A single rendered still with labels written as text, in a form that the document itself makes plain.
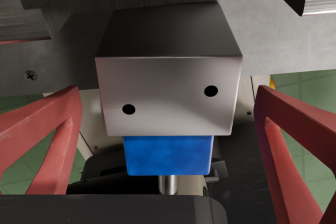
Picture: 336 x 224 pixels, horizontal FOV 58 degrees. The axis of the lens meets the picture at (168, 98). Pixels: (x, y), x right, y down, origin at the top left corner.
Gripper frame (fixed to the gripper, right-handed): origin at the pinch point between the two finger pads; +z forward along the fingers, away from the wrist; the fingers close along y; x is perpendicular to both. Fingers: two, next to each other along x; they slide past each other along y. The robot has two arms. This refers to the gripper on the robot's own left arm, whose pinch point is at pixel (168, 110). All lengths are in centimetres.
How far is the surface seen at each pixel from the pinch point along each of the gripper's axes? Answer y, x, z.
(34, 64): 7.1, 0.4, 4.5
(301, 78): -49, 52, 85
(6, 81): 9.0, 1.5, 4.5
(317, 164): -69, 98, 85
